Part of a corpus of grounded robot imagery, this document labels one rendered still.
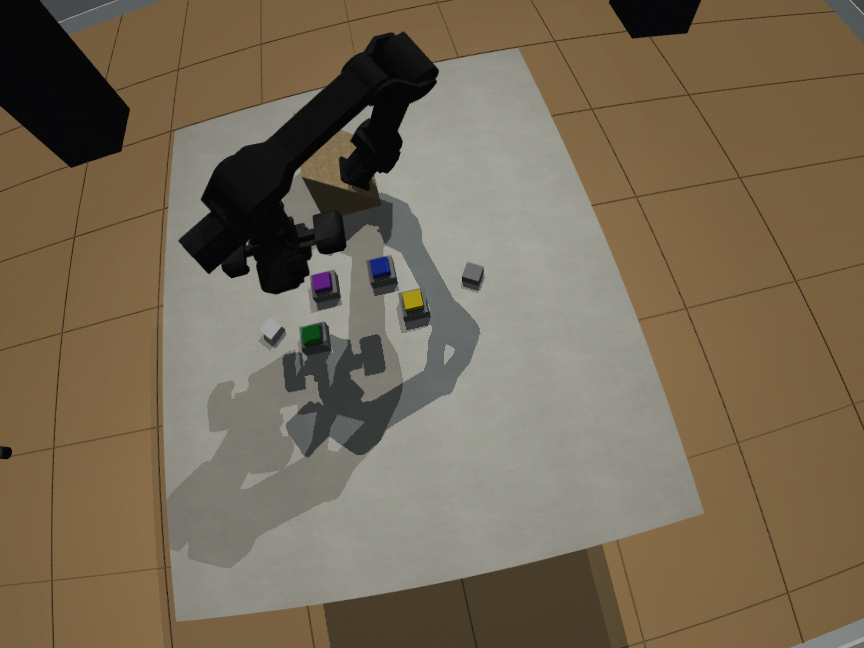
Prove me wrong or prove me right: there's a green button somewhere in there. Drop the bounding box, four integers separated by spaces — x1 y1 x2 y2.
299 321 332 355

